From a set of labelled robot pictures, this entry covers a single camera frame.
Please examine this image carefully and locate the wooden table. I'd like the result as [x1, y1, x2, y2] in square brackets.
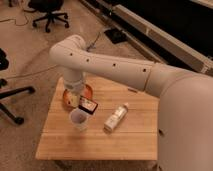
[36, 76, 158, 160]

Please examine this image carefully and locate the black floor cable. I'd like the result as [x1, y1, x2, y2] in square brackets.
[0, 63, 61, 81]

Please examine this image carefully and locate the black floor box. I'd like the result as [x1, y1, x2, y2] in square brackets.
[105, 28, 126, 44]

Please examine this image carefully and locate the black office chair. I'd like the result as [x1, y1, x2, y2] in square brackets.
[28, 0, 69, 33]

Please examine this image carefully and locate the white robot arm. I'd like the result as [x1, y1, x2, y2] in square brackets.
[49, 35, 213, 171]

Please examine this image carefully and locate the black chair base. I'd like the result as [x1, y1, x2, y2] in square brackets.
[0, 79, 36, 126]

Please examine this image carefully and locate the orange bowl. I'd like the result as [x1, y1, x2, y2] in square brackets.
[63, 84, 93, 108]

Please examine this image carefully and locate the white plastic bottle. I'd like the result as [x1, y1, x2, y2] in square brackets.
[104, 103, 129, 132]

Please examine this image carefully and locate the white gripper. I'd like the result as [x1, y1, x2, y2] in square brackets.
[64, 80, 85, 104]

